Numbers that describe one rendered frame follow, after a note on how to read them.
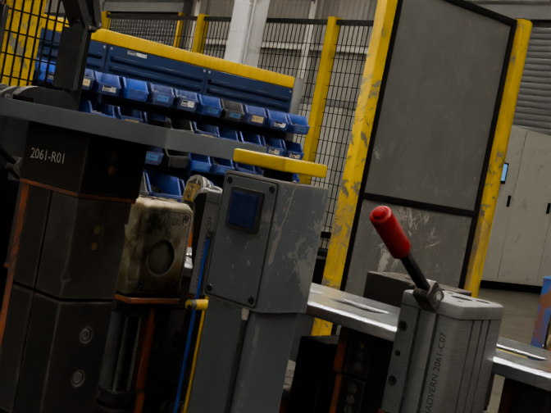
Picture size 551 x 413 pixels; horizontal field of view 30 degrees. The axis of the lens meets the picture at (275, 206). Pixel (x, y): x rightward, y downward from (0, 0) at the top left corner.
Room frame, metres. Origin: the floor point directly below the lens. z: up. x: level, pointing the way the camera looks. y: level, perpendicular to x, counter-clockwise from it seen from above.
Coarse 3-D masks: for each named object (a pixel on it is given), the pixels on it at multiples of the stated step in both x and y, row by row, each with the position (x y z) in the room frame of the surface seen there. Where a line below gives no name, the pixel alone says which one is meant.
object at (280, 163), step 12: (240, 156) 0.89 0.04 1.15; (252, 156) 0.88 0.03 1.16; (264, 156) 0.87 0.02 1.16; (276, 156) 0.86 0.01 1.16; (264, 168) 0.90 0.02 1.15; (276, 168) 0.86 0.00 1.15; (288, 168) 0.86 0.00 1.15; (300, 168) 0.87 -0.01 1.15; (312, 168) 0.88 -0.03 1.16; (324, 168) 0.90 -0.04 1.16; (288, 180) 0.89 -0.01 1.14
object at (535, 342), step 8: (544, 280) 3.08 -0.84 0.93; (544, 288) 3.08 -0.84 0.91; (544, 296) 3.07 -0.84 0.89; (544, 304) 3.07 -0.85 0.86; (544, 312) 3.06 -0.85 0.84; (536, 320) 3.08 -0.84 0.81; (544, 320) 3.06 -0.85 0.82; (536, 328) 3.08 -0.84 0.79; (544, 328) 3.05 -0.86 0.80; (536, 336) 3.07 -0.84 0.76; (544, 336) 3.05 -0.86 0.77; (536, 344) 3.07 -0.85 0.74; (536, 360) 3.06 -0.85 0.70
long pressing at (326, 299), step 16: (320, 288) 1.32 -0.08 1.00; (320, 304) 1.15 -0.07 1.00; (336, 304) 1.20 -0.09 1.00; (352, 304) 1.25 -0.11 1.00; (368, 304) 1.26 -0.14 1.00; (384, 304) 1.29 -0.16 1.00; (336, 320) 1.13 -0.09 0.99; (352, 320) 1.12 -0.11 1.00; (368, 320) 1.11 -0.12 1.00; (384, 320) 1.14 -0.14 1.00; (384, 336) 1.09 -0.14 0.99; (496, 352) 1.07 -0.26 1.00; (512, 352) 1.11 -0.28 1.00; (528, 352) 1.11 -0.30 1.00; (544, 352) 1.13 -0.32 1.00; (496, 368) 1.01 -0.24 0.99; (512, 368) 1.00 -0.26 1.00; (528, 368) 0.99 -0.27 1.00; (544, 368) 1.03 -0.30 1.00; (544, 384) 0.97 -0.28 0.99
